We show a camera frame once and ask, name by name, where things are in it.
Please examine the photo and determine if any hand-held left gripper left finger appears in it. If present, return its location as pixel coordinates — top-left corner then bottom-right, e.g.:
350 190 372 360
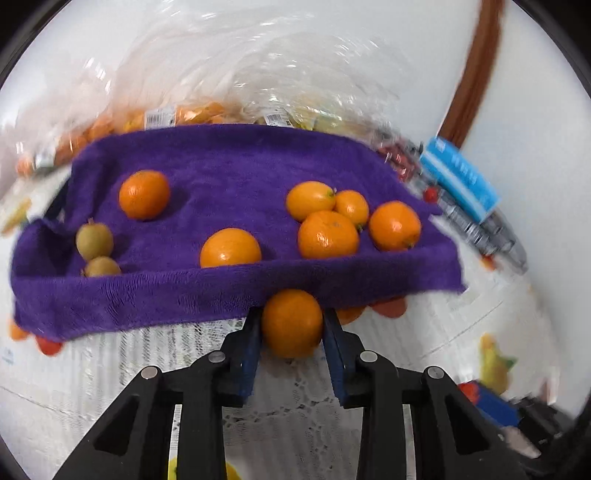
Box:
51 307 264 480

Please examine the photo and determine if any purple towel covered tray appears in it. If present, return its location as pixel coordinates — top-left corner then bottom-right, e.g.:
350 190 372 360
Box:
10 124 467 342

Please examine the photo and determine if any brown wooden door frame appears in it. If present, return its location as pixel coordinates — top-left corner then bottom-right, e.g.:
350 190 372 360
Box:
436 0 506 148

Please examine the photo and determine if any oval orange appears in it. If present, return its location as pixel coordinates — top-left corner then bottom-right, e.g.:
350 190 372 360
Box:
286 181 337 223

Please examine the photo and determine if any clear bag of yellow produce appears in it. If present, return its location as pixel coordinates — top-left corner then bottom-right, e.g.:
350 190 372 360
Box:
245 69 384 139

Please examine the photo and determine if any tall clear bag of oranges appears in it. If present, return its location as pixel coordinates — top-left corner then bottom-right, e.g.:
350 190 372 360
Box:
106 9 402 127

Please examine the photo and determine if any small yellow-green pear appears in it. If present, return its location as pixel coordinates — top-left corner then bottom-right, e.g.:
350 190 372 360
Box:
76 220 114 260
83 257 122 278

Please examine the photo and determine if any round orange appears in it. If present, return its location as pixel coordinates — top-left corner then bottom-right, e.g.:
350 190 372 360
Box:
368 201 422 252
200 228 262 268
261 289 324 360
298 210 360 260
119 170 171 221

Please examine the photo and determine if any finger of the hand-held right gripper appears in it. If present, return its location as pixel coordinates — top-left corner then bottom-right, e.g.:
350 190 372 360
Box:
475 384 521 428

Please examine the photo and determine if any small orange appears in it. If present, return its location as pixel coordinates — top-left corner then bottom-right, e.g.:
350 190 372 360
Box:
333 189 370 228

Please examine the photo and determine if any blue tissue box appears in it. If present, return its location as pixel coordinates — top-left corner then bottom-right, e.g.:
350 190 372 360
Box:
419 136 502 224

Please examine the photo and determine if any person's right hand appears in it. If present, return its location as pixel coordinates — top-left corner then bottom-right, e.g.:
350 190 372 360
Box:
501 425 542 459

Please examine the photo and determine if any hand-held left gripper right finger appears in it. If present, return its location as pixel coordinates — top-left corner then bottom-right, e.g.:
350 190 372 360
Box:
322 308 529 480

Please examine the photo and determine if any printed tablecloth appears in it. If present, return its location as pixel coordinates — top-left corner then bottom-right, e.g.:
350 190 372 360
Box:
0 175 555 480

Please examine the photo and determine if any bag of red produce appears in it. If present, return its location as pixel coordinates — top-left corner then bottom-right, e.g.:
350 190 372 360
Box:
376 134 426 183

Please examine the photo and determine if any clear bag of small oranges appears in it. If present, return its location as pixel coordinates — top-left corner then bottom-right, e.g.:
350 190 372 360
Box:
14 69 121 178

